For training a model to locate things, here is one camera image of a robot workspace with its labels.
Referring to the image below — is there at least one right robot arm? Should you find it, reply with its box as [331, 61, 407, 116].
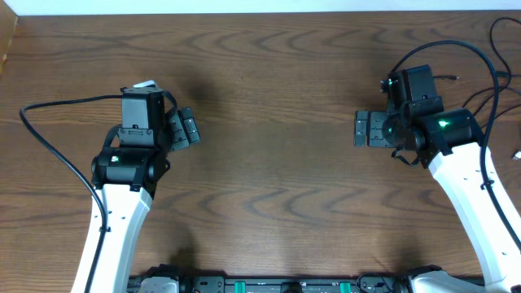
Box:
[353, 65, 520, 292]

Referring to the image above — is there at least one left camera black cable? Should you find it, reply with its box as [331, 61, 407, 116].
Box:
[19, 94, 125, 293]

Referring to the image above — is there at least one right camera black cable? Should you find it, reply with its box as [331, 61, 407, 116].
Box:
[390, 39, 521, 253]

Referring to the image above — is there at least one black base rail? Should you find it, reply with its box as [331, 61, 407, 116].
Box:
[125, 264, 485, 293]

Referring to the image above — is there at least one camera black cable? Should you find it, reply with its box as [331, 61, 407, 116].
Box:
[19, 94, 125, 293]
[390, 39, 521, 253]

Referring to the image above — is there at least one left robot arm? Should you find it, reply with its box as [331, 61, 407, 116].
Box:
[72, 85, 200, 292]

